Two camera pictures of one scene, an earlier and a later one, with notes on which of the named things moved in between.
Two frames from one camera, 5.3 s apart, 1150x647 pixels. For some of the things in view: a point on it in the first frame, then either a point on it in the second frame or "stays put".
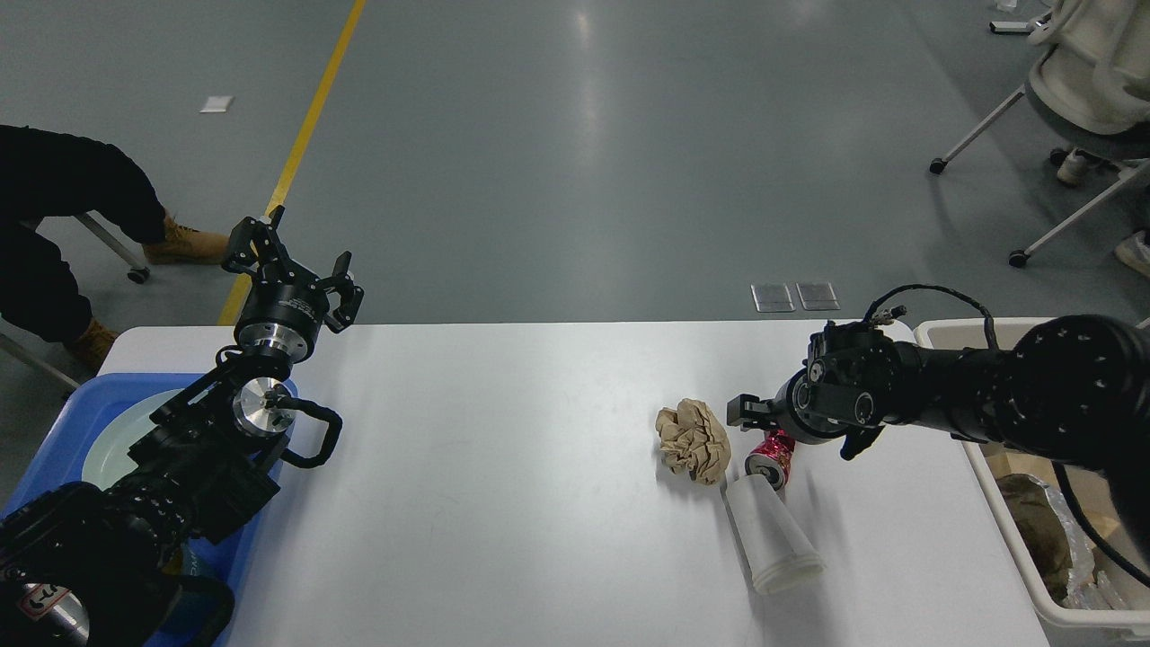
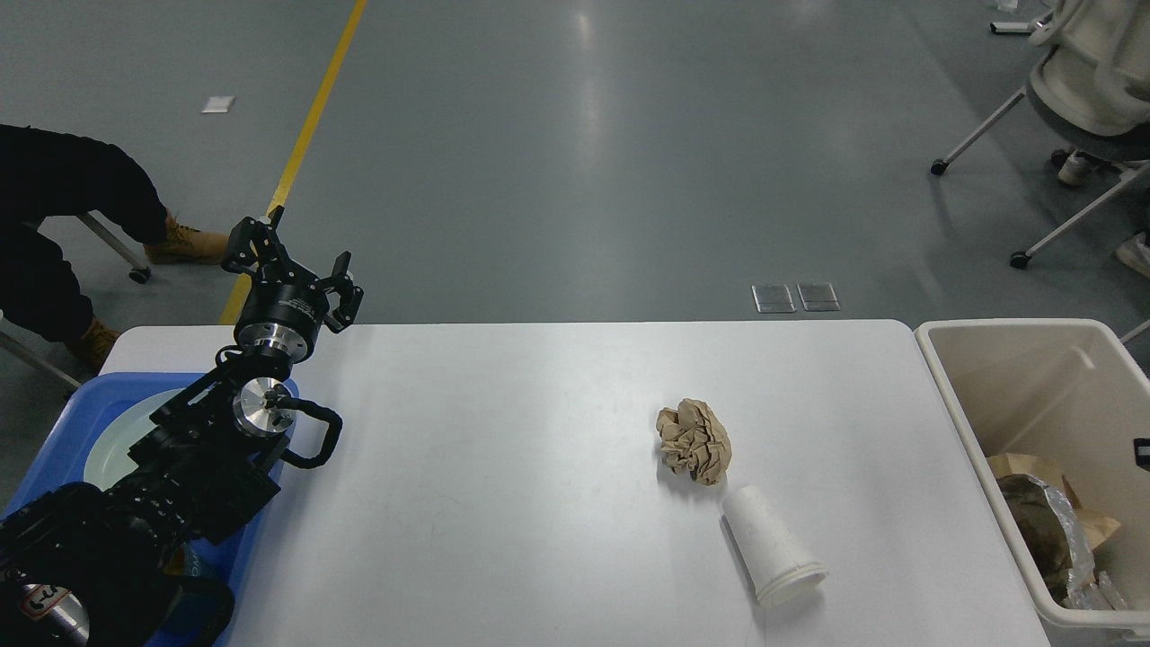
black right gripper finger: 750,413 to 1142,453
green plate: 107,460 stays put
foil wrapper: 1056,546 stays put
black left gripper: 281,317 stays put
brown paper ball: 694,440 stays put
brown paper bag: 1092,486 to 1034,516
